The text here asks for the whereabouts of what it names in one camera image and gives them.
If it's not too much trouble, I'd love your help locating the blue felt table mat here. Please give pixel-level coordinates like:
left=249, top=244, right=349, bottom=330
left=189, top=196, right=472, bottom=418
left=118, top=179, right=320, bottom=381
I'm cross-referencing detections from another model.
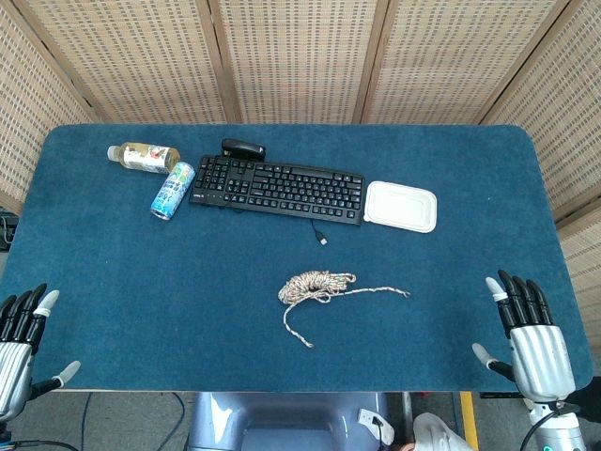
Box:
left=0, top=123, right=595, bottom=394

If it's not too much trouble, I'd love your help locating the blue-grey robot torso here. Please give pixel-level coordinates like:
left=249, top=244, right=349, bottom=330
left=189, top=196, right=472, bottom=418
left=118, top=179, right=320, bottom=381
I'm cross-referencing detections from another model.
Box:
left=186, top=392, right=396, bottom=451

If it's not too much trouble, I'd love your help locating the white crumpled cloth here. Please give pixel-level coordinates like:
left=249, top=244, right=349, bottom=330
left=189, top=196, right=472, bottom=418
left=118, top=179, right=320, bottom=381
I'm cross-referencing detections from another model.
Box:
left=411, top=412, right=471, bottom=451

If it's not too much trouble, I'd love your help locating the black right hand cable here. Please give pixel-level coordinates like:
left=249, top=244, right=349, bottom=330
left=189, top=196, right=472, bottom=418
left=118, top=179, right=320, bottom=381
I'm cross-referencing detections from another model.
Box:
left=519, top=401, right=582, bottom=451

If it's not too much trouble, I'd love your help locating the white plug on torso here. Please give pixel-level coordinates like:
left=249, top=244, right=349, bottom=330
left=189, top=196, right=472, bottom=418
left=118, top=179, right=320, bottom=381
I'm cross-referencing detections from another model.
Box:
left=358, top=407, right=396, bottom=446

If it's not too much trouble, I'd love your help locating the black USB keyboard cable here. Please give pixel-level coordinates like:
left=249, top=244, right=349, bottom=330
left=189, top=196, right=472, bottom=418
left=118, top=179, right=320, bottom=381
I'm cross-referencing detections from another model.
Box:
left=218, top=157, right=329, bottom=246

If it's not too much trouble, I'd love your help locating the black device with cables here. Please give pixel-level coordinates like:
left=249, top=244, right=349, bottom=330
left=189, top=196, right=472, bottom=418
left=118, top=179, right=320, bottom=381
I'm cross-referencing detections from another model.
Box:
left=0, top=210, right=21, bottom=251

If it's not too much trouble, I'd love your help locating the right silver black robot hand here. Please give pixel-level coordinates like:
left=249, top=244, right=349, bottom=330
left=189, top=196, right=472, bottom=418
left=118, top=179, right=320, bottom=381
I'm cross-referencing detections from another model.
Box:
left=471, top=269, right=578, bottom=404

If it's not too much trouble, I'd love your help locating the white lidded food container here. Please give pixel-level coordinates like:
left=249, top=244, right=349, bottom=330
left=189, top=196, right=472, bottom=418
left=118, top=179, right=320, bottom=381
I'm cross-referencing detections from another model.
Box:
left=363, top=180, right=439, bottom=233

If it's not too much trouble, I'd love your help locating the black computer keyboard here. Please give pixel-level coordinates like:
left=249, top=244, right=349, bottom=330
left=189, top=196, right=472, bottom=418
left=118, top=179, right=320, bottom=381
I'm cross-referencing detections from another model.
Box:
left=189, top=154, right=366, bottom=226

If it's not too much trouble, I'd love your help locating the woven bamboo screen panel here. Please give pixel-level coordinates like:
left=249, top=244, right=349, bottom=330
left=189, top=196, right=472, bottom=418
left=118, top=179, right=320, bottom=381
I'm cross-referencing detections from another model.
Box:
left=361, top=0, right=583, bottom=126
left=208, top=0, right=391, bottom=126
left=11, top=0, right=236, bottom=126
left=478, top=0, right=601, bottom=223
left=556, top=210, right=601, bottom=334
left=0, top=0, right=102, bottom=210

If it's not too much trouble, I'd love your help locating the plastic tea bottle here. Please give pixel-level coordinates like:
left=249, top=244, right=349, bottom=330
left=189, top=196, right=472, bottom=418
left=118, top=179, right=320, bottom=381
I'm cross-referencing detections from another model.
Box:
left=106, top=142, right=182, bottom=175

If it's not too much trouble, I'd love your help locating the blue floor cable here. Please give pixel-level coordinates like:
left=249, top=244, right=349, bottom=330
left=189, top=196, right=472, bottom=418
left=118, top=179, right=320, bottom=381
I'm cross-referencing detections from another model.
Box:
left=80, top=392, right=187, bottom=451

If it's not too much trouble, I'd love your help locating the black left hand cable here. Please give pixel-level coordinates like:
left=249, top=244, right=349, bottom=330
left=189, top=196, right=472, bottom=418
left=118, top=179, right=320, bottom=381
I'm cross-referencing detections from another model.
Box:
left=0, top=437, right=82, bottom=451

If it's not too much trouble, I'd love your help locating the beige braided rope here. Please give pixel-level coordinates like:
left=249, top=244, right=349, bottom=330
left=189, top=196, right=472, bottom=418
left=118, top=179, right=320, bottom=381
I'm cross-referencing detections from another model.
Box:
left=277, top=271, right=411, bottom=350

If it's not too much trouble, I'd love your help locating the black stapler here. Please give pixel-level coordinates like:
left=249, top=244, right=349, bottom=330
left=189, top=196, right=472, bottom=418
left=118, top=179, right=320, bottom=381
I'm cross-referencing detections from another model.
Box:
left=221, top=138, right=267, bottom=162

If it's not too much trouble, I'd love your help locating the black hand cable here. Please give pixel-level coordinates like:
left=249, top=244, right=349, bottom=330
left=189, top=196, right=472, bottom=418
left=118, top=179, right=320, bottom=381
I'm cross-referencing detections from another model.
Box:
left=519, top=401, right=582, bottom=451
left=0, top=437, right=82, bottom=451

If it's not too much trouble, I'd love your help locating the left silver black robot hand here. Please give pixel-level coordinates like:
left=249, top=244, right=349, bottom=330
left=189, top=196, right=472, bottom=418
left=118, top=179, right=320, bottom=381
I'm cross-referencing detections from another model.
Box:
left=0, top=282, right=82, bottom=423

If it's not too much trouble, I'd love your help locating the blue drink can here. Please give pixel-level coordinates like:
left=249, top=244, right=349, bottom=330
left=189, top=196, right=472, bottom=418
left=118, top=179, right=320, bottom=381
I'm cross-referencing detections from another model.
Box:
left=149, top=161, right=196, bottom=222

